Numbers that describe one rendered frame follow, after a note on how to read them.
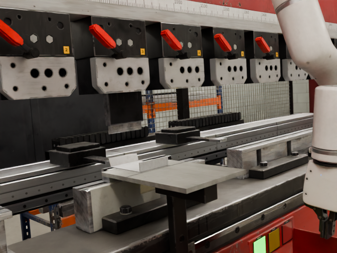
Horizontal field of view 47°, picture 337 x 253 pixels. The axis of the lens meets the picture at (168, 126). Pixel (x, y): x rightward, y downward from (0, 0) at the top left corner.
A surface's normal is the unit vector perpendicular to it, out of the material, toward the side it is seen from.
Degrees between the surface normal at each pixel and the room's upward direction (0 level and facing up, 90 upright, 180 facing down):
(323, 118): 89
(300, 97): 90
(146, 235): 0
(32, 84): 90
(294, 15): 88
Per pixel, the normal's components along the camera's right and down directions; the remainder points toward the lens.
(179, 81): 0.69, 0.03
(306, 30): -0.28, -0.03
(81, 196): -0.72, 0.11
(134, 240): -0.07, -0.99
